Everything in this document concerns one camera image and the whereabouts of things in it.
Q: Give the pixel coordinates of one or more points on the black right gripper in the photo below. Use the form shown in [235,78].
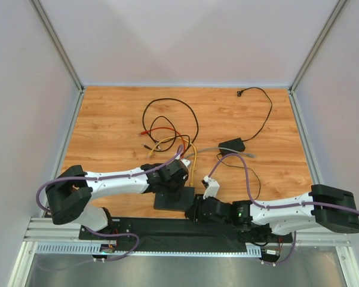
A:
[194,210]

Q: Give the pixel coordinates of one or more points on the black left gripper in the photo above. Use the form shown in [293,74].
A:
[179,185]

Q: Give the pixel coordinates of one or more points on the black network switch box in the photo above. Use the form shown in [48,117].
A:
[180,201]

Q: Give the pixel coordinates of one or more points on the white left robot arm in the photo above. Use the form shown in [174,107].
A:
[69,195]

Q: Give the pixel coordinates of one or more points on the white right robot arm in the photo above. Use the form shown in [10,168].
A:
[324,206]

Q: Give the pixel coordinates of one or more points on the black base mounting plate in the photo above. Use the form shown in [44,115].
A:
[214,243]

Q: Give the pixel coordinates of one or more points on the black power adapter brick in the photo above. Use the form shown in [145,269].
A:
[231,146]

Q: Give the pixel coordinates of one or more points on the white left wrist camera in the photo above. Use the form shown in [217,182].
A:
[186,162]

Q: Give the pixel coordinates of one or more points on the black cable teal plug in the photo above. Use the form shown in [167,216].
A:
[186,139]

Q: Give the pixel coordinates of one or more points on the aluminium front frame rail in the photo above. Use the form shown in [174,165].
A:
[43,229]

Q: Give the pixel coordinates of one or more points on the grey slotted cable duct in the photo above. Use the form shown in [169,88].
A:
[93,248]

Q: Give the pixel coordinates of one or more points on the aluminium left frame post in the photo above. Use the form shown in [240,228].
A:
[56,42]

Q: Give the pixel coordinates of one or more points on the aluminium frame post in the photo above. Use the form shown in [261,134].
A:
[56,42]
[318,43]

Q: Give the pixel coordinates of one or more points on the aluminium right frame post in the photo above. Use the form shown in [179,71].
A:
[318,43]

